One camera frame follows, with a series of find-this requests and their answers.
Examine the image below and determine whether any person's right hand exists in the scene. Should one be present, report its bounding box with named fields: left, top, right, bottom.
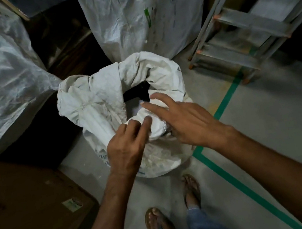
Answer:
left=138, top=81, right=239, bottom=161

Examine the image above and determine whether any person's left hand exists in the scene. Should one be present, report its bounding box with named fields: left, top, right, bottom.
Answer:
left=102, top=115, right=162, bottom=181

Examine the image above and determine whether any person's right forearm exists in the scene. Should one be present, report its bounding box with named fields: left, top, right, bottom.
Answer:
left=211, top=115, right=302, bottom=229

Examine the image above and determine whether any person's left forearm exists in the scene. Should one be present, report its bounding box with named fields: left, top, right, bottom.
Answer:
left=61, top=167, right=147, bottom=229

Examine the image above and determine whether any person's right foot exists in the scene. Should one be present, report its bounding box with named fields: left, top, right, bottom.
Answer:
left=180, top=172, right=204, bottom=210

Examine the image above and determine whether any person's right leg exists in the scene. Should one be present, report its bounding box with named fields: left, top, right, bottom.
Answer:
left=184, top=202, right=237, bottom=229

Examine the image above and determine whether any aluminium step ladder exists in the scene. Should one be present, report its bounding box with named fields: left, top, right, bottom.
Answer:
left=177, top=0, right=302, bottom=94

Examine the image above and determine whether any brown cardboard box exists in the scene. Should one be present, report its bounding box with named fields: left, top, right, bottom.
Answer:
left=0, top=141, right=104, bottom=229

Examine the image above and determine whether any dark wooden panel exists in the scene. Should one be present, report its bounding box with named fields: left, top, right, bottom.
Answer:
left=0, top=0, right=128, bottom=179

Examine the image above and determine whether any tall white sack green mark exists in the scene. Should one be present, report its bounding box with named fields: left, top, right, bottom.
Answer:
left=74, top=0, right=221, bottom=74

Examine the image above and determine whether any dark flat board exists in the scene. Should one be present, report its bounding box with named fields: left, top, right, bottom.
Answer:
left=0, top=0, right=78, bottom=26

